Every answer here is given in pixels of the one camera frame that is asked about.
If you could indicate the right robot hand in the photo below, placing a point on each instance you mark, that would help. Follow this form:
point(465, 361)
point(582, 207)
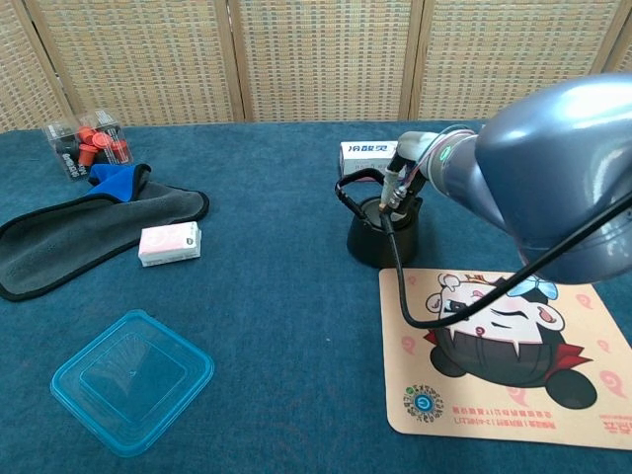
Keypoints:
point(411, 145)

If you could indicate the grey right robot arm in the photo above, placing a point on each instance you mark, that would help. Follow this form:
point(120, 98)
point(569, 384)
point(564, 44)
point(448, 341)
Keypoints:
point(543, 173)

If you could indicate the black cast iron teapot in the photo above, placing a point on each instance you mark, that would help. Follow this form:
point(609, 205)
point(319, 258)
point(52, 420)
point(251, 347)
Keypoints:
point(372, 247)

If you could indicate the blue transparent plastic container lid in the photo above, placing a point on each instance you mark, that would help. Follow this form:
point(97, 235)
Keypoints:
point(133, 380)

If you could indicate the white toothpaste box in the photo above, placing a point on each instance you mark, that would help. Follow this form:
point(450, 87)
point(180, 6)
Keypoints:
point(365, 153)

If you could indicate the woven folding screen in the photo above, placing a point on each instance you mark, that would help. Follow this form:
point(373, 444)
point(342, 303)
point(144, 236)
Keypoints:
point(321, 59)

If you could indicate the blue tablecloth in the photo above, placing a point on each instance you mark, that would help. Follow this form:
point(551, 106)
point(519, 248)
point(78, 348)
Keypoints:
point(276, 306)

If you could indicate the pink tissue pack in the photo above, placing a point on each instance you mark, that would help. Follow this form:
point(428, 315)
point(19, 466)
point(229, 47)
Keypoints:
point(168, 244)

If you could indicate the cartoon character mouse pad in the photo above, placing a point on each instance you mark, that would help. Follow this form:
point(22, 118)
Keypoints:
point(494, 395)

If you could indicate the red stopper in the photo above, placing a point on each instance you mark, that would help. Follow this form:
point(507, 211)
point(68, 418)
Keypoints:
point(120, 149)
point(85, 133)
point(85, 155)
point(102, 141)

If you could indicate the blue microfibre cloth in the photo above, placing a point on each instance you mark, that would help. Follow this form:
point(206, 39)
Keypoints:
point(118, 180)

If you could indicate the clear plastic box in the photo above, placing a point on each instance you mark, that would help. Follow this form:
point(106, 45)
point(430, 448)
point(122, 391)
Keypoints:
point(74, 148)

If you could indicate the grey microfibre cloth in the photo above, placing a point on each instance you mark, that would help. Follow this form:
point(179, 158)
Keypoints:
point(74, 237)

